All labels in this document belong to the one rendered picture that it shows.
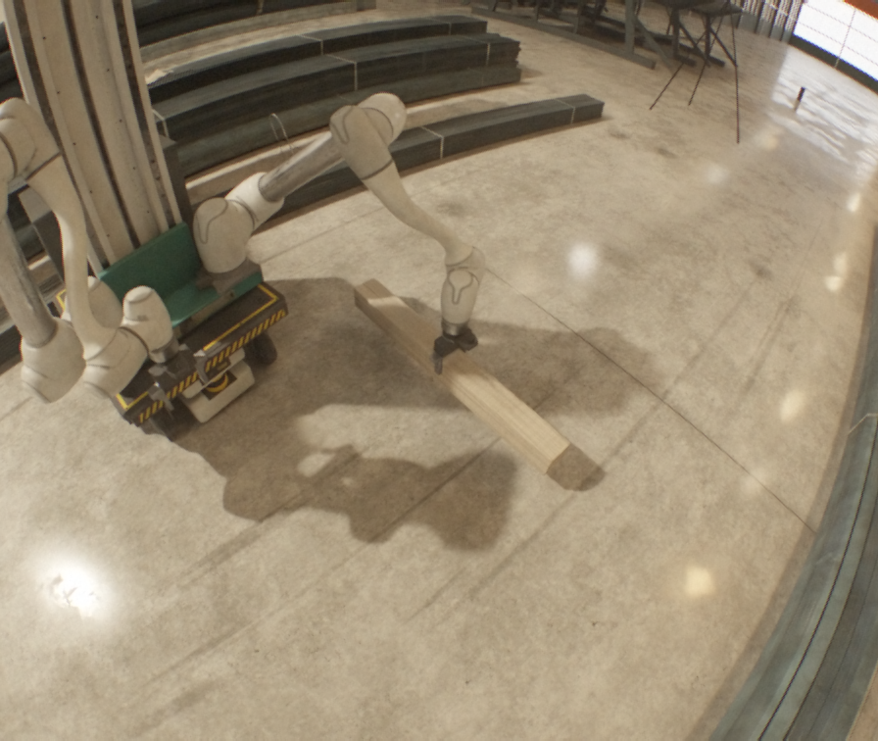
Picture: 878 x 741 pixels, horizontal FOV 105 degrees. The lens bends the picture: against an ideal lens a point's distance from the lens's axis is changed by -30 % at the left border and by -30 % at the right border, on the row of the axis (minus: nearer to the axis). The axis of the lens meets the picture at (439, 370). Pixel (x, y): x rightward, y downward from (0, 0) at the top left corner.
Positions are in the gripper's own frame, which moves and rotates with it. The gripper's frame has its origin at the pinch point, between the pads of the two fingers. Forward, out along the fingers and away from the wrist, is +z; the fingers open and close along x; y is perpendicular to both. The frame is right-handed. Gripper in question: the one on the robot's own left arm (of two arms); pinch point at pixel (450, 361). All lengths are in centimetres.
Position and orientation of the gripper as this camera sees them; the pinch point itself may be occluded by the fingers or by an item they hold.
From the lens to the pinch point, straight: 166.7
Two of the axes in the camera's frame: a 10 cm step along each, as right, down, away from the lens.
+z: -0.6, 6.3, 7.8
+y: -6.8, -6.0, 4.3
